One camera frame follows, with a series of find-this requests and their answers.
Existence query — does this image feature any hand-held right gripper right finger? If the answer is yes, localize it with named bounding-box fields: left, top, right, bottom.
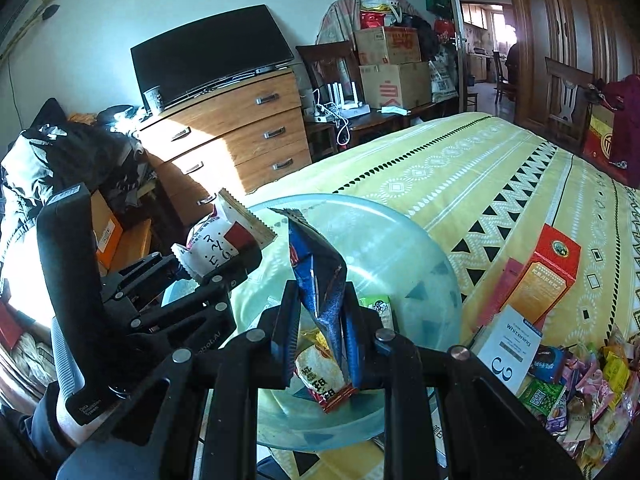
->
left=342, top=282, right=587, bottom=480

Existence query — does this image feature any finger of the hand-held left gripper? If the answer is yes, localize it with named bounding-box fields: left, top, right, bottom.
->
left=99, top=252, right=188, bottom=302
left=125, top=247, right=264, bottom=343

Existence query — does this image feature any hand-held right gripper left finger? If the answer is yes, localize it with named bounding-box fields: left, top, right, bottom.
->
left=55, top=280, right=302, bottom=480

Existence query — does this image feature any white snack packet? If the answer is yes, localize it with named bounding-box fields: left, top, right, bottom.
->
left=171, top=187, right=277, bottom=283

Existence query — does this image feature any red white rice cracker packet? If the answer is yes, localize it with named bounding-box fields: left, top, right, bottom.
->
left=294, top=342, right=358, bottom=414

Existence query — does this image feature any green snack packet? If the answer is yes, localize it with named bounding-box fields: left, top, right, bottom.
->
left=357, top=295, right=396, bottom=333

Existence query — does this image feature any blue snack packet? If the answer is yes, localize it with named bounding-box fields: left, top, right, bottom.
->
left=268, top=207, right=361, bottom=396

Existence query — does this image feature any clear plastic bag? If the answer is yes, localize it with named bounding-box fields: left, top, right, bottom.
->
left=162, top=193, right=463, bottom=453

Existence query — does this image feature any pile of snack packets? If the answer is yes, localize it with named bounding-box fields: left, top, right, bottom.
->
left=517, top=325, right=640, bottom=476

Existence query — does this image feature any orange cardboard box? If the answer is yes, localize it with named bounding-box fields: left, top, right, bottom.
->
left=90, top=192, right=124, bottom=271

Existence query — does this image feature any pile of dark clothes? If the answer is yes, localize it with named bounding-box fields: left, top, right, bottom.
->
left=0, top=97, right=157, bottom=281

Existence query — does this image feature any wooden dresser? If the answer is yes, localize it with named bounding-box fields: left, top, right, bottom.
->
left=137, top=67, right=313, bottom=226

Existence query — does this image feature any white printed box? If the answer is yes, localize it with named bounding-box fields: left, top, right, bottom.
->
left=477, top=305, right=544, bottom=396

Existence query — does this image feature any flat red box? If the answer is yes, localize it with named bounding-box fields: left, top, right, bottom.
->
left=475, top=257, right=526, bottom=332

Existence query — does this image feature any dark paper cup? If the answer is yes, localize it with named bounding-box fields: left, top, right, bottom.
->
left=142, top=85, right=166, bottom=115

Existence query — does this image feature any white power strip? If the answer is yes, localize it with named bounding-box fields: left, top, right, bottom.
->
left=312, top=102, right=351, bottom=147

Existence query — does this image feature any orange upright carton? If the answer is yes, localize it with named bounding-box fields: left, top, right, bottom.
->
left=510, top=224, right=583, bottom=328

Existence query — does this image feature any white router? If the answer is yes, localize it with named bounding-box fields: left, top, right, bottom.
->
left=325, top=82, right=371, bottom=117

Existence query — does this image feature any black television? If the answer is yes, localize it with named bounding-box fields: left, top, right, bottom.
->
left=130, top=4, right=296, bottom=113

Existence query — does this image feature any yellow patterned bedsheet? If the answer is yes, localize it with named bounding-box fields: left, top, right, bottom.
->
left=195, top=112, right=640, bottom=480

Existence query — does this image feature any dark wooden desk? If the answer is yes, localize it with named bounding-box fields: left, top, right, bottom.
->
left=305, top=102, right=442, bottom=161

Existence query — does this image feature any dark wooden chair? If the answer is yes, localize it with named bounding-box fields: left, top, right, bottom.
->
left=295, top=40, right=362, bottom=161

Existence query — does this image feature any cardboard box with red logo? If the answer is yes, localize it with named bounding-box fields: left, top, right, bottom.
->
left=359, top=61, right=433, bottom=110

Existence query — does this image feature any round folding table top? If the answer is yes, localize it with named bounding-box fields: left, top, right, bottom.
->
left=317, top=0, right=426, bottom=47

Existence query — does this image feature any cardboard box with red text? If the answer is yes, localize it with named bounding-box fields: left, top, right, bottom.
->
left=352, top=26, right=421, bottom=67

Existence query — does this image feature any white printed sack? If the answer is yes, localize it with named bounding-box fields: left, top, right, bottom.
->
left=427, top=55, right=459, bottom=106

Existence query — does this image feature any metal framed door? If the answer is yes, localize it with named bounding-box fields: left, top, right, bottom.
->
left=435, top=0, right=472, bottom=117

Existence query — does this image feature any white plastic bag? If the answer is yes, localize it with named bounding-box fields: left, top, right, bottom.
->
left=360, top=0, right=403, bottom=26

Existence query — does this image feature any red gold gift box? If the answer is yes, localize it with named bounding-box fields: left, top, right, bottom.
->
left=582, top=104, right=619, bottom=172

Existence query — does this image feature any maroon garment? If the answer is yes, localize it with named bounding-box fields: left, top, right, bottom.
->
left=599, top=75, right=640, bottom=187

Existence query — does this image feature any wooden wardrobe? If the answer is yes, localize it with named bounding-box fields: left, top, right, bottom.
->
left=505, top=0, right=640, bottom=136

